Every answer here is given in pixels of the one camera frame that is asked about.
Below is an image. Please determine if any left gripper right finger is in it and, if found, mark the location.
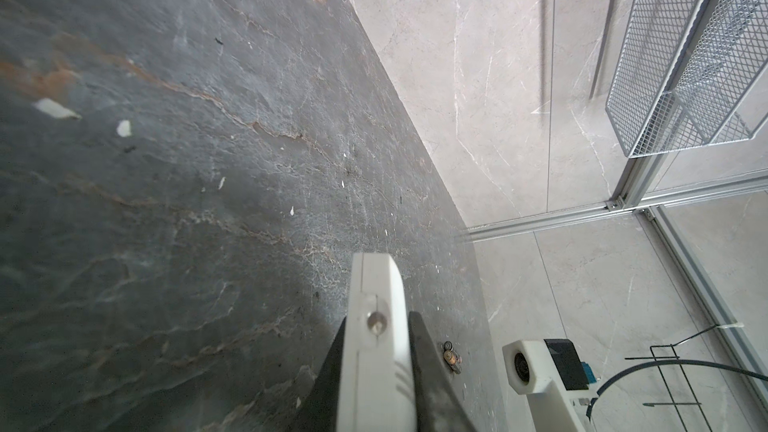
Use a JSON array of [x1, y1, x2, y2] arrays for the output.
[[407, 311, 476, 431]]

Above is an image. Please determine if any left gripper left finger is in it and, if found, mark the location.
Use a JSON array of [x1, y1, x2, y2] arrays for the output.
[[290, 319, 346, 432]]

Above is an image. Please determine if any white remote control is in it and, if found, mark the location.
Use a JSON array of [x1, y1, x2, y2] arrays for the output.
[[335, 252, 417, 431]]

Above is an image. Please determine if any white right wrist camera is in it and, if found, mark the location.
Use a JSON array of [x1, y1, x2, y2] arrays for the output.
[[502, 338, 597, 431]]

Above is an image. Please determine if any black wire hook rack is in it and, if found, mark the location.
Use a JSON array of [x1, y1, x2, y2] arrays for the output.
[[623, 322, 744, 431]]

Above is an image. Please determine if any white wire mesh basket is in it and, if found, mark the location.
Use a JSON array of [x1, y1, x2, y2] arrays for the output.
[[606, 0, 767, 159]]

